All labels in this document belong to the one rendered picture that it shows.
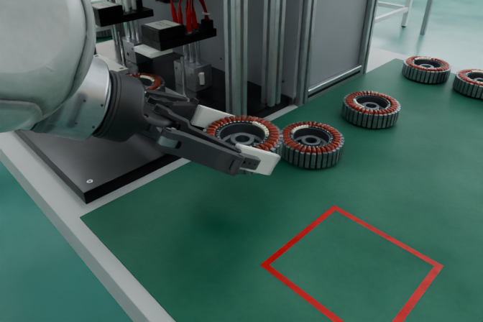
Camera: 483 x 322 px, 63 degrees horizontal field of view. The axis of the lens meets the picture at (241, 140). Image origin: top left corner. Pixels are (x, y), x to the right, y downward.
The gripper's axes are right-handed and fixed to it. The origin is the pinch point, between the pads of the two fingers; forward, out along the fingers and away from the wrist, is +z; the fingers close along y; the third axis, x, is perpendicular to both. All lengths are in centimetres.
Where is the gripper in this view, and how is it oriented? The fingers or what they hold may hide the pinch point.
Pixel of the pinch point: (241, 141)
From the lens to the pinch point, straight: 55.1
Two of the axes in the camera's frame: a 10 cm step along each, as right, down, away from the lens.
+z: 7.6, 2.1, 6.1
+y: 4.7, 4.7, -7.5
